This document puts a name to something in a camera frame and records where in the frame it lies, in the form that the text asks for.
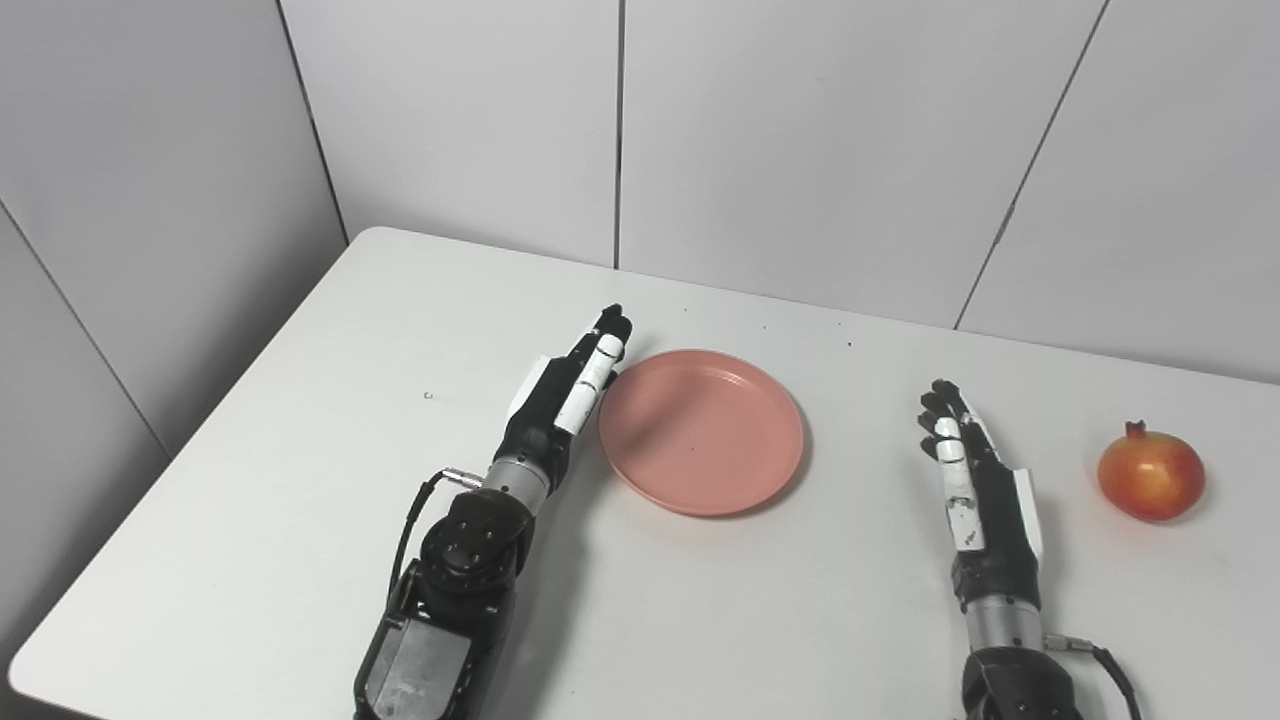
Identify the red yellow pomegranate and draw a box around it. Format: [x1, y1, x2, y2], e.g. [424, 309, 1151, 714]
[1097, 421, 1207, 523]

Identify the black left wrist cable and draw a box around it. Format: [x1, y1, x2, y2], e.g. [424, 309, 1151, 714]
[385, 468, 483, 611]

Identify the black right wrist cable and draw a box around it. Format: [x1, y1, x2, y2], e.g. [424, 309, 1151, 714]
[1043, 632, 1143, 720]

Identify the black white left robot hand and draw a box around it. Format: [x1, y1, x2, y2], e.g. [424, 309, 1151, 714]
[492, 304, 634, 491]

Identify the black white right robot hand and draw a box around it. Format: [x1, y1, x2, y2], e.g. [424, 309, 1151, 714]
[918, 379, 1044, 613]

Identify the pink round plate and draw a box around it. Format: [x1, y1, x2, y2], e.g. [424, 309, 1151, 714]
[598, 349, 806, 518]

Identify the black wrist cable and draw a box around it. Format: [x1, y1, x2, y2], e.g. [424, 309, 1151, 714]
[385, 468, 483, 611]
[1043, 632, 1143, 720]

